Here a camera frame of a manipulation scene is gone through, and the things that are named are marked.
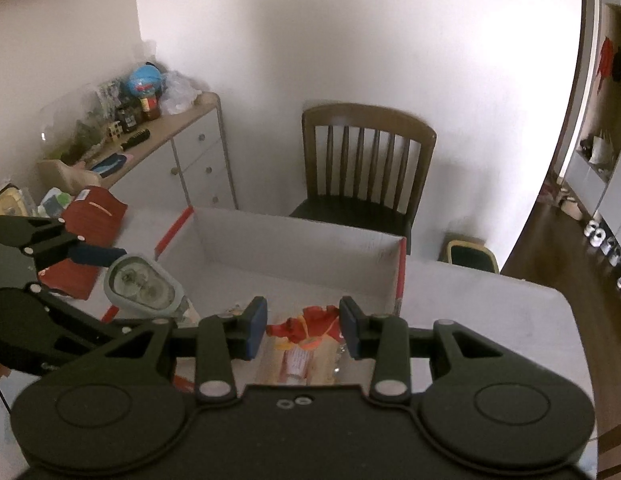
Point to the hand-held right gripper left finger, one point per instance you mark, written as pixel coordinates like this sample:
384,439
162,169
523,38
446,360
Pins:
256,327

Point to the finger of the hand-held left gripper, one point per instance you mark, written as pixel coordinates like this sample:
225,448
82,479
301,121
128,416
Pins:
100,255
105,327

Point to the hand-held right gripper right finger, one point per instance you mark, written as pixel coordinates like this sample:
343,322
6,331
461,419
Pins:
351,327

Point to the bread slice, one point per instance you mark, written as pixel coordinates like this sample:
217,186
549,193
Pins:
273,365

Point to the orange toy figure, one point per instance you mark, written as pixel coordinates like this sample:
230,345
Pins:
300,322

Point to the green case with clear lid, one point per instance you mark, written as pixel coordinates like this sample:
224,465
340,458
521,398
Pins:
140,285

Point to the red cardboard box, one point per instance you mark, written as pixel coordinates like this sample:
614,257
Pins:
290,250

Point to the green white packet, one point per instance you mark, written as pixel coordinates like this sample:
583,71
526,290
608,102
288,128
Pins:
56,202

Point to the beige paper bag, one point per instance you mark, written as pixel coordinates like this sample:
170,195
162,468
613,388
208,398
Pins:
65,172

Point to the blue oval object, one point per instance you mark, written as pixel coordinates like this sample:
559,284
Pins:
109,164

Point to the yellow green tissue box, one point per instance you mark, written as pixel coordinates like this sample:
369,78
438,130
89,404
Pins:
8,202

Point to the black hairbrush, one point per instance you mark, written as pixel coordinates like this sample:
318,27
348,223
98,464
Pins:
135,139

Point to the small wooden house model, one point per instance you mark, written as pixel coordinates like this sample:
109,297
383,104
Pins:
114,130

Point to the glass dome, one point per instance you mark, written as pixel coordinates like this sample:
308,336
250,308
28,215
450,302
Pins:
75,125

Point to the dark jar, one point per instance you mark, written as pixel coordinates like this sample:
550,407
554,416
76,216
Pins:
128,117

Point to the white sideboard with wooden top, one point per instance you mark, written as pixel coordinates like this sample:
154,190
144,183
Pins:
200,140

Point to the dark sauce bottle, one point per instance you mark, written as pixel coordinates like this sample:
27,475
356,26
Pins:
150,107

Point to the blue globe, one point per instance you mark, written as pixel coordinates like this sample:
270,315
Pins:
144,80

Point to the white plastic bag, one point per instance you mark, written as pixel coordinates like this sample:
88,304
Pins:
179,92

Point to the wooden slat-back chair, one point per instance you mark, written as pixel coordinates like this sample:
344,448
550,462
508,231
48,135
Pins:
365,120

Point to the beige slippers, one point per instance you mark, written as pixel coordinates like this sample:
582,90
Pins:
570,206

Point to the row of white shoes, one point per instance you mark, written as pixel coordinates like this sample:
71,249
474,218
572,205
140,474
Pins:
608,250

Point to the white hallway cabinet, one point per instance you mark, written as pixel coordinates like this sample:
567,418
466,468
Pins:
590,185

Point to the white tote bag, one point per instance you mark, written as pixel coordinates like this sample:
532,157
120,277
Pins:
601,150

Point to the red hanging cloth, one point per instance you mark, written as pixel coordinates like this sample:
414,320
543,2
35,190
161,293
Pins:
604,62

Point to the brown wooden door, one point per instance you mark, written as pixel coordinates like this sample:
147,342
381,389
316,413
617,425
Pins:
585,10

